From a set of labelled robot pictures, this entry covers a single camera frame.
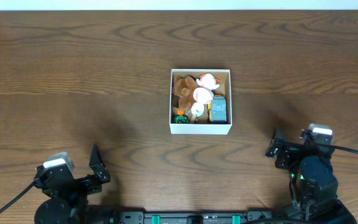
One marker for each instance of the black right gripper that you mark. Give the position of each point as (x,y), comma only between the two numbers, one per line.
(289,150)

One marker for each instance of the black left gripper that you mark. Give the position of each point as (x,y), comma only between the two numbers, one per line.
(81,181)

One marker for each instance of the yellow grey toy truck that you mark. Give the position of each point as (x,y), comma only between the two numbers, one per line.
(217,110)

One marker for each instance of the pig face lollipop toy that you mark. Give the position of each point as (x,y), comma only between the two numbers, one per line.
(196,111)

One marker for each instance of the pink white plush toy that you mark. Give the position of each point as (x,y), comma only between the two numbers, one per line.
(206,84)

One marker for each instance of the green toy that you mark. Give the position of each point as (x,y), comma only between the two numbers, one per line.
(180,119)

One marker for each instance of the brown plush toy with orange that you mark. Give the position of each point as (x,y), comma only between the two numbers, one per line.
(183,89)

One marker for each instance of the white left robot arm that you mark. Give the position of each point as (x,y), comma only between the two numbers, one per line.
(68,196)

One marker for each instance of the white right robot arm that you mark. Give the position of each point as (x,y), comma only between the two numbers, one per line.
(313,186)

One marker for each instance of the white cardboard box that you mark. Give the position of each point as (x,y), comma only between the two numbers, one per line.
(203,126)

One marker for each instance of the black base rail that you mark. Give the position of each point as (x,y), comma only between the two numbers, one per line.
(214,217)

